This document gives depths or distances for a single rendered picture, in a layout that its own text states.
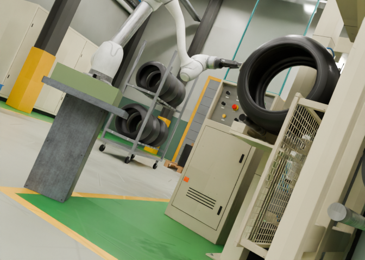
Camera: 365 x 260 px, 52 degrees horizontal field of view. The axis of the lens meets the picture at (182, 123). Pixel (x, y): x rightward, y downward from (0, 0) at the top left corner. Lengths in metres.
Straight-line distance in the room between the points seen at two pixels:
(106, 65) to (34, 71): 5.15
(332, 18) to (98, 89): 1.63
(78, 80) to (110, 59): 0.27
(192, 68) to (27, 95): 5.33
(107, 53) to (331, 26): 1.50
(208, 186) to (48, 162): 1.34
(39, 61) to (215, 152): 5.00
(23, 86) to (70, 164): 5.29
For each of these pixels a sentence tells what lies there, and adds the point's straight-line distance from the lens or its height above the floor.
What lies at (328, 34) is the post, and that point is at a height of 1.67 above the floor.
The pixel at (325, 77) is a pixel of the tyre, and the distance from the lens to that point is 2.18.
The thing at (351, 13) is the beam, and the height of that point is 1.64.
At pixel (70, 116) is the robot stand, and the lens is 2.32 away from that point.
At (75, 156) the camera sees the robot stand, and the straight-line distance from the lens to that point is 2.32.
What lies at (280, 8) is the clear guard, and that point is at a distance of 3.43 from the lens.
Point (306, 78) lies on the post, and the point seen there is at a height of 1.34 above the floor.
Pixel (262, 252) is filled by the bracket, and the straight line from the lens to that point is 1.60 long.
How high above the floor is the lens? 0.59
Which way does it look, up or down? 3 degrees up
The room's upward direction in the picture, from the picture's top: 23 degrees clockwise
